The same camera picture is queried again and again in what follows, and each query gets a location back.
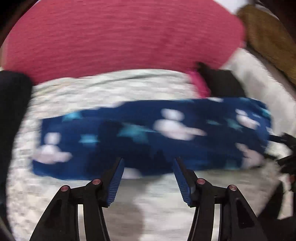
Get leopard print cushion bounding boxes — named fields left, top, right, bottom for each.
left=237, top=5, right=295, bottom=84

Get red patterned sofa backrest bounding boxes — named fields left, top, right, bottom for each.
left=1, top=1, right=244, bottom=84

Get navy fleece star pants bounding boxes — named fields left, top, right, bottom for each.
left=32, top=97, right=271, bottom=180

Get black folded garment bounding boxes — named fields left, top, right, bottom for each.
left=196, top=62, right=246, bottom=97

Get grey patterned seat cover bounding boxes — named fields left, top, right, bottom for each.
left=6, top=70, right=195, bottom=240

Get black cushion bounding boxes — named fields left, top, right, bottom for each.
left=0, top=70, right=33, bottom=208

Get pink folded garment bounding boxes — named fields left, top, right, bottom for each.
left=187, top=70, right=211, bottom=98

